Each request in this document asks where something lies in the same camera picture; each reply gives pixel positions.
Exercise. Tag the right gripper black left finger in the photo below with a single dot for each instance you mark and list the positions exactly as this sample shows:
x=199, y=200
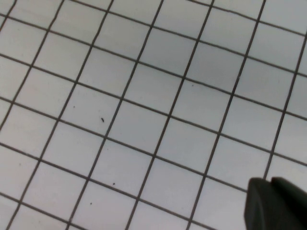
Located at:
x=260, y=206

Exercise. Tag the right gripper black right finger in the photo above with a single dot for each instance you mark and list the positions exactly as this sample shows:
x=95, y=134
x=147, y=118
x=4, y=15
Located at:
x=292, y=208

